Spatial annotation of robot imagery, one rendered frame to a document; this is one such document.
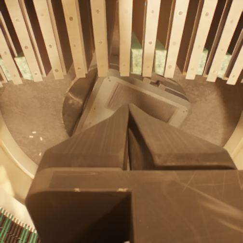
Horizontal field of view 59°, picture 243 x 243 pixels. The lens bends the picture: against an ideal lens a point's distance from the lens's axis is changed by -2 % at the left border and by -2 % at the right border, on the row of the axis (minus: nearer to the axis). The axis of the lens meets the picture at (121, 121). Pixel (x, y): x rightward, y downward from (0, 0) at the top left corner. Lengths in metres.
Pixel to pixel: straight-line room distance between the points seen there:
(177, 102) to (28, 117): 1.02
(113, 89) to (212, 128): 0.88
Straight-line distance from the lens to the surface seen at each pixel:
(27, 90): 1.54
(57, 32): 0.23
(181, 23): 0.22
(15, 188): 1.77
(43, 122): 1.64
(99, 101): 1.12
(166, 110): 1.17
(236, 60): 0.25
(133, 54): 0.22
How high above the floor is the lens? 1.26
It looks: 55 degrees down
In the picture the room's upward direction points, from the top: 180 degrees clockwise
